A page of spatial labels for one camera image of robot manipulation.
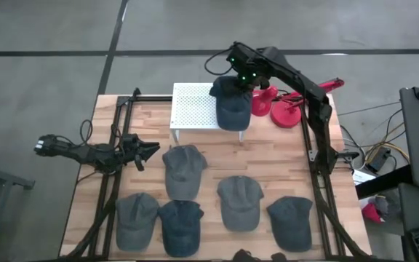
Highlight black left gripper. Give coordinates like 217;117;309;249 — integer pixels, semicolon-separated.
119;132;161;172

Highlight grey baseball cap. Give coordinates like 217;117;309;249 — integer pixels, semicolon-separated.
216;175;265;232
115;192;160;252
161;144;208;202

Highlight red desk lamp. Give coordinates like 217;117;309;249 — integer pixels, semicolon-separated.
251;77;345;129

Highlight white perforated metal shelf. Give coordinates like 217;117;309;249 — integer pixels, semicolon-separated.
169;82;249;143

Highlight white paper sheet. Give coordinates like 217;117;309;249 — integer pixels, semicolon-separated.
352;169;377;186

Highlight black power box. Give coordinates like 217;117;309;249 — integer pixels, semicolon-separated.
366;146;392;174

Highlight black beam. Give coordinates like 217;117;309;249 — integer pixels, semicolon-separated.
354;165;414;199

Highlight red cloth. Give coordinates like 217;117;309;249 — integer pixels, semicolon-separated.
361;202;385;224

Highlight grey cloth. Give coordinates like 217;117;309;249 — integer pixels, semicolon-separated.
375;195;391;215

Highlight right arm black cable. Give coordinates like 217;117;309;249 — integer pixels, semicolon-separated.
204;46;236;76

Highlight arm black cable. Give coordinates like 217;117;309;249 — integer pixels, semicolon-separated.
204;46;236;76
79;119;94;146

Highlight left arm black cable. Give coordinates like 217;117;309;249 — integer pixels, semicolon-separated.
79;119;94;146

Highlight thin grey floor cable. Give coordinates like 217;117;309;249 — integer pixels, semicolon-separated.
336;100;402;117

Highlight yellow cable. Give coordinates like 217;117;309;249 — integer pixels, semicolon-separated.
364;122;410;164

